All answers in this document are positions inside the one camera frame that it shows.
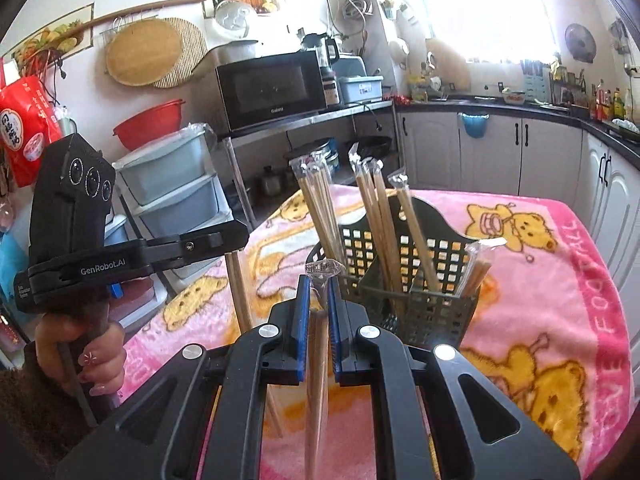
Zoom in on chopsticks pair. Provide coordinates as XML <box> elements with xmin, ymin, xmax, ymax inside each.
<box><xmin>290</xmin><ymin>153</ymin><xmax>346</xmax><ymax>263</ymax></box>
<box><xmin>348</xmin><ymin>143</ymin><xmax>394</xmax><ymax>292</ymax></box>
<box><xmin>388</xmin><ymin>168</ymin><xmax>442</xmax><ymax>292</ymax></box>
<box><xmin>454</xmin><ymin>237</ymin><xmax>506</xmax><ymax>298</ymax></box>
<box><xmin>369</xmin><ymin>159</ymin><xmax>402</xmax><ymax>294</ymax></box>
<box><xmin>305</xmin><ymin>259</ymin><xmax>345</xmax><ymax>479</ymax></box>

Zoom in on white kitchen cabinets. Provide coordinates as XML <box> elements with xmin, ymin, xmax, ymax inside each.
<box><xmin>397</xmin><ymin>109</ymin><xmax>640</xmax><ymax>302</ymax></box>

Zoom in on left hand painted nails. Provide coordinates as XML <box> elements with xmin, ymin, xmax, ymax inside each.
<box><xmin>35</xmin><ymin>314</ymin><xmax>126</xmax><ymax>396</ymax></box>

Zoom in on pink bear blanket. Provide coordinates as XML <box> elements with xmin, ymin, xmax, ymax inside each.
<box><xmin>119</xmin><ymin>190</ymin><xmax>634</xmax><ymax>479</ymax></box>

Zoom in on plastic drawer tower right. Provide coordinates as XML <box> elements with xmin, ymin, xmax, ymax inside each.
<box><xmin>112</xmin><ymin>122</ymin><xmax>237</xmax><ymax>281</ymax></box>

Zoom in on red plastic basin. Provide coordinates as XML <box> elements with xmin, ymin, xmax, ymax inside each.
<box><xmin>113</xmin><ymin>99</ymin><xmax>186</xmax><ymax>151</ymax></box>

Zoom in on red snack bag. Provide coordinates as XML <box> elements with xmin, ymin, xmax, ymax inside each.
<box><xmin>1</xmin><ymin>76</ymin><xmax>62</xmax><ymax>188</ymax></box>

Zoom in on dark green utensil basket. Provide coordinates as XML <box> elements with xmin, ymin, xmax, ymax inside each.
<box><xmin>305</xmin><ymin>193</ymin><xmax>482</xmax><ymax>351</ymax></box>

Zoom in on steel shelf rack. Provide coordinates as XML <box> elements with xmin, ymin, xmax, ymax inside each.
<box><xmin>215</xmin><ymin>101</ymin><xmax>400</xmax><ymax>228</ymax></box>

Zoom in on round bamboo board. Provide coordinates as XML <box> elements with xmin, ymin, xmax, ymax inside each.
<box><xmin>105</xmin><ymin>18</ymin><xmax>182</xmax><ymax>87</ymax></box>

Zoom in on wooden rolling pin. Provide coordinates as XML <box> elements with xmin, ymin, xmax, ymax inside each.
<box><xmin>60</xmin><ymin>0</ymin><xmax>205</xmax><ymax>40</ymax></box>

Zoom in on black microwave oven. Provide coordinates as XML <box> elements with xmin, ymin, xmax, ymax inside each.
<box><xmin>216</xmin><ymin>51</ymin><xmax>326</xmax><ymax>132</ymax></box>

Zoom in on blue hanging basket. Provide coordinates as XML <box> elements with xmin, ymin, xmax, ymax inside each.
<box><xmin>458</xmin><ymin>113</ymin><xmax>490</xmax><ymax>139</ymax></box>

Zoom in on black electric kettle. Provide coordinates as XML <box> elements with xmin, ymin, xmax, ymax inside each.
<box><xmin>300</xmin><ymin>32</ymin><xmax>340</xmax><ymax>67</ymax></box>

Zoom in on blue plastic box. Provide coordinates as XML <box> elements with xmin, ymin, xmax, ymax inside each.
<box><xmin>337</xmin><ymin>76</ymin><xmax>383</xmax><ymax>105</ymax></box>

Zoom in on wall fan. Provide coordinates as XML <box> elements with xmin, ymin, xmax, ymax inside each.
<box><xmin>564</xmin><ymin>23</ymin><xmax>597</xmax><ymax>64</ymax></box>

